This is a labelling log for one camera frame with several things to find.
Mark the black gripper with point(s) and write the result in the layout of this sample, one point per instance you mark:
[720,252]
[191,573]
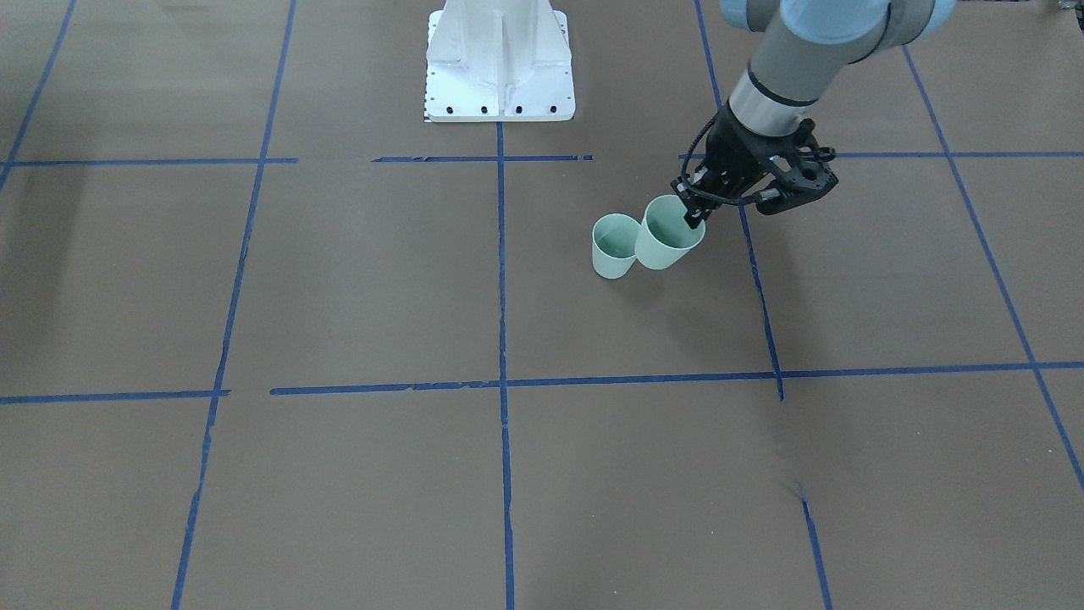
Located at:
[733,150]

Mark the light green cup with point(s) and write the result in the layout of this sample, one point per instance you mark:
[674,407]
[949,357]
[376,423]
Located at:
[613,245]
[664,234]

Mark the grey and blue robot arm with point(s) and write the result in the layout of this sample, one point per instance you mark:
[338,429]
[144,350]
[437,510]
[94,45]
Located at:
[804,46]

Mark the light green standing cup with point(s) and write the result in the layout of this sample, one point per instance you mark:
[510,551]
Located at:
[613,245]

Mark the brown table mat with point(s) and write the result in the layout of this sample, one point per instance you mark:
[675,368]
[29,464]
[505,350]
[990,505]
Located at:
[273,341]

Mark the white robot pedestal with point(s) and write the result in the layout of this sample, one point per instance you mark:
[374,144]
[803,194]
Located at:
[498,61]

